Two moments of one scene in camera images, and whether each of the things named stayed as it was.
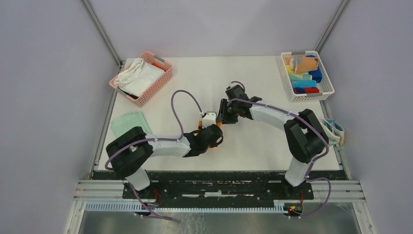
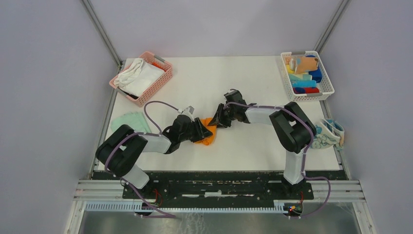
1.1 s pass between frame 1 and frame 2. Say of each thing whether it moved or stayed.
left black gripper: moved
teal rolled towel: stayed
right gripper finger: stayed
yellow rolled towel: stayed
